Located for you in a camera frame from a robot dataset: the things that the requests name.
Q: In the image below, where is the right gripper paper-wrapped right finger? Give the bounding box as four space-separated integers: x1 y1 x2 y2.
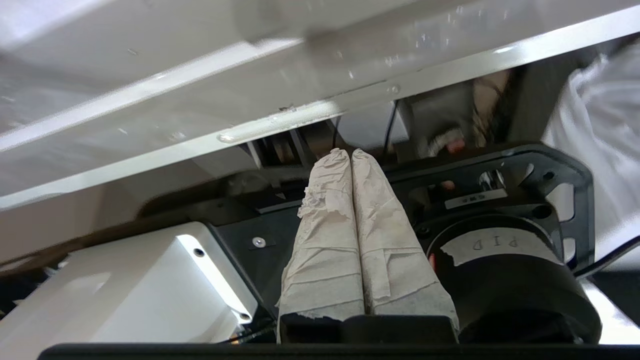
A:
351 149 460 321

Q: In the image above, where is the right gripper paper-wrapped left finger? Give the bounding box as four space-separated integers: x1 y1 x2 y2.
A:
277 148 366 321

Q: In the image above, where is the beige drawer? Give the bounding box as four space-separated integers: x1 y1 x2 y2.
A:
0 0 640 211

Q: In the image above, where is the black robot chassis plate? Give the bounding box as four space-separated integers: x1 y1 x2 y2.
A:
140 167 436 321

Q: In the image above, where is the black motor with tape label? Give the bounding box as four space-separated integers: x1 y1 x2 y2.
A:
427 215 602 345

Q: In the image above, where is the white robot housing box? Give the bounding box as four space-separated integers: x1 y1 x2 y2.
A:
0 221 259 346

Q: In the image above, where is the white garment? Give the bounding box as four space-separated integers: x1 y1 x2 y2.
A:
542 40 640 261

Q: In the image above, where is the black metal bracket frame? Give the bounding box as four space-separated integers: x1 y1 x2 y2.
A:
385 144 596 271

